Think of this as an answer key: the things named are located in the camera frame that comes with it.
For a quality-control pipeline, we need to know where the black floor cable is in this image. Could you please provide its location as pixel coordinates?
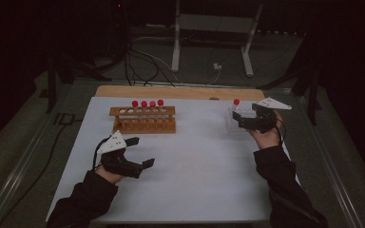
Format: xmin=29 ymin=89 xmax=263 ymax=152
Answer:
xmin=0 ymin=118 xmax=84 ymax=224

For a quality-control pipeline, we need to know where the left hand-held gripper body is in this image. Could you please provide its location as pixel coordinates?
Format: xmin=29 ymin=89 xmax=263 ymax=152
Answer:
xmin=95 ymin=129 xmax=144 ymax=180

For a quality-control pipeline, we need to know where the person's right hand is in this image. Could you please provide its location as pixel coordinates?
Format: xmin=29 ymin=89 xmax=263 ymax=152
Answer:
xmin=248 ymin=109 xmax=285 ymax=150

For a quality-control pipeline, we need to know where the person's left hand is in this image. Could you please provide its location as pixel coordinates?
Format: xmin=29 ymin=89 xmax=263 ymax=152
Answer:
xmin=94 ymin=163 xmax=125 ymax=185

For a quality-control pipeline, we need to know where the clear plastic test tube rack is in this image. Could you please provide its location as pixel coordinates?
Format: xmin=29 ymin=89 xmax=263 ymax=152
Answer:
xmin=224 ymin=105 xmax=259 ymax=136

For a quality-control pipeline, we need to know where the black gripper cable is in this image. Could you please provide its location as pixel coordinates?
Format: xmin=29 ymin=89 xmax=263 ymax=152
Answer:
xmin=91 ymin=136 xmax=112 ymax=171
xmin=275 ymin=117 xmax=288 ymax=144

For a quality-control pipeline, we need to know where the white table sheet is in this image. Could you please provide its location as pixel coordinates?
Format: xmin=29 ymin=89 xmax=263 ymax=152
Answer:
xmin=46 ymin=96 xmax=302 ymax=222

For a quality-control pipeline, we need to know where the black cable bundle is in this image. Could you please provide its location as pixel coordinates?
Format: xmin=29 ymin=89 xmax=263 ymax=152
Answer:
xmin=123 ymin=47 xmax=176 ymax=87

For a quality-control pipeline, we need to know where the grey metal stand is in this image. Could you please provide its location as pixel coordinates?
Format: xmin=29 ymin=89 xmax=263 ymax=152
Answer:
xmin=170 ymin=0 xmax=264 ymax=78

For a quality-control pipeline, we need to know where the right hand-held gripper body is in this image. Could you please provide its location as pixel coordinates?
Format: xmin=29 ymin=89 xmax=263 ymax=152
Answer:
xmin=241 ymin=97 xmax=293 ymax=134

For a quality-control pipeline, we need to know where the metal frame rail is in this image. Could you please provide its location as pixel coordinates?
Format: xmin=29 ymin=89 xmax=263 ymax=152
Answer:
xmin=0 ymin=84 xmax=77 ymax=228
xmin=293 ymin=91 xmax=365 ymax=228
xmin=74 ymin=79 xmax=293 ymax=93

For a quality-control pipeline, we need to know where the wooden test tube rack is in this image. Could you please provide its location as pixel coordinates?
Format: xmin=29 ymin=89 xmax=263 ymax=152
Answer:
xmin=108 ymin=105 xmax=177 ymax=135

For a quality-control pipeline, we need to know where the black stand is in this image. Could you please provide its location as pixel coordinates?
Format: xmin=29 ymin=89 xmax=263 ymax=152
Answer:
xmin=46 ymin=53 xmax=112 ymax=114
xmin=256 ymin=31 xmax=323 ymax=126

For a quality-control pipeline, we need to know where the white adapter cable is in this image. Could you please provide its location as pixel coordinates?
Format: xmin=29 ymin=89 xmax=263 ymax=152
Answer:
xmin=206 ymin=68 xmax=221 ymax=86

